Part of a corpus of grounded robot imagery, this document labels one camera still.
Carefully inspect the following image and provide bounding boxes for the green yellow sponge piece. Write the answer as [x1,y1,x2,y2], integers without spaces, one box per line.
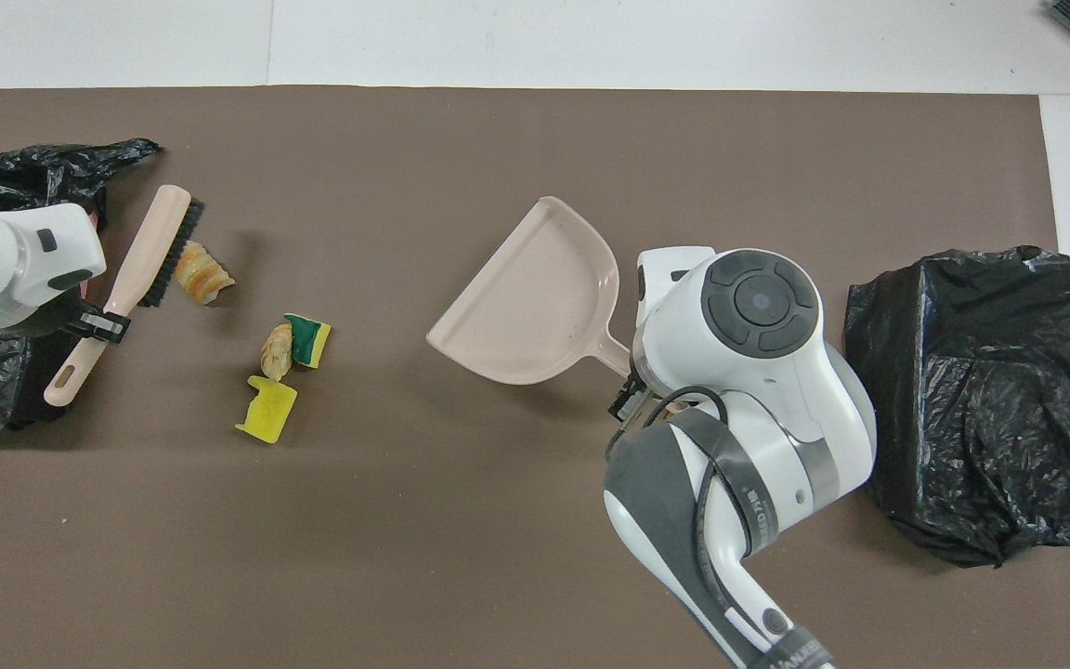
[282,312,333,371]

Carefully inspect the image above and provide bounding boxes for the beige plastic dustpan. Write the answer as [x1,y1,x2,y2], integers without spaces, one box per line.
[425,195,633,387]

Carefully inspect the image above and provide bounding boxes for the brown table mat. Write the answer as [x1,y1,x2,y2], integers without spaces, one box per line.
[0,85,1070,669]

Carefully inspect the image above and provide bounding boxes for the black trash bag bin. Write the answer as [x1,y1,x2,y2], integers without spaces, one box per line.
[843,245,1070,570]

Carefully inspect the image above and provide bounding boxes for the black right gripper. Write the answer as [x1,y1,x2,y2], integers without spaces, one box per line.
[609,367,661,426]

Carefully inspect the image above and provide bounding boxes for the small pale bread chunk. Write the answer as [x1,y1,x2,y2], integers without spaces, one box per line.
[260,322,294,382]

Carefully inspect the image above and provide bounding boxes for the beige brush black bristles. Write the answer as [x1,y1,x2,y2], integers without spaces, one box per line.
[43,184,206,408]

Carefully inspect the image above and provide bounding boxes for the black bag over pink bin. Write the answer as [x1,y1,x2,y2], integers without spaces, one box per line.
[0,138,163,438]

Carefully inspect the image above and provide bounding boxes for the yellow notched sponge piece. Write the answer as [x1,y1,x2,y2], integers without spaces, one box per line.
[235,374,299,445]

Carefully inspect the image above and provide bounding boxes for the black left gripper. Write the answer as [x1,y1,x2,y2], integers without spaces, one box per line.
[71,309,134,347]

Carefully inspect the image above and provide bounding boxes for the striped croissant bread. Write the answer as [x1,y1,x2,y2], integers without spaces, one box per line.
[173,240,237,308]

